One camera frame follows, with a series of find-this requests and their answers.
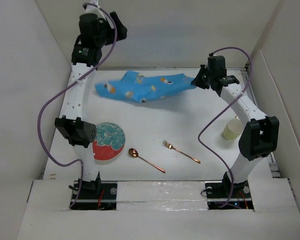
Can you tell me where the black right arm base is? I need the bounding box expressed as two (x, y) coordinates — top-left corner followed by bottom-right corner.
(200, 173), (254, 210)

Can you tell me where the red and teal plate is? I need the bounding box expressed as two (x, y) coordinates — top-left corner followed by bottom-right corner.
(92, 122), (126, 162)

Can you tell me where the copper fork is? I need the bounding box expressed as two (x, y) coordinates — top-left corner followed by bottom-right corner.
(162, 140), (201, 164)

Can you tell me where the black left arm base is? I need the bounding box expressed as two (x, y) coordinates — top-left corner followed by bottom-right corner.
(68, 172), (118, 211)

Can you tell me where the copper spoon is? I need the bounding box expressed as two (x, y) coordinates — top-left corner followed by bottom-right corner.
(128, 147), (166, 174)

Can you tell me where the pale yellow paper cup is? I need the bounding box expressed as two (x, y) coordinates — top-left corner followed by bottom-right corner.
(222, 118), (244, 141)

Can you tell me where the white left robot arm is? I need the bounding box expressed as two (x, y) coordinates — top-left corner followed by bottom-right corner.
(54, 11), (128, 199)

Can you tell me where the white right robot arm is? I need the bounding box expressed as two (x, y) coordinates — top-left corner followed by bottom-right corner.
(192, 54), (280, 197)

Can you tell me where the blue space-print cloth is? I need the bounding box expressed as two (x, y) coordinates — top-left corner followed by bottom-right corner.
(95, 70), (196, 104)

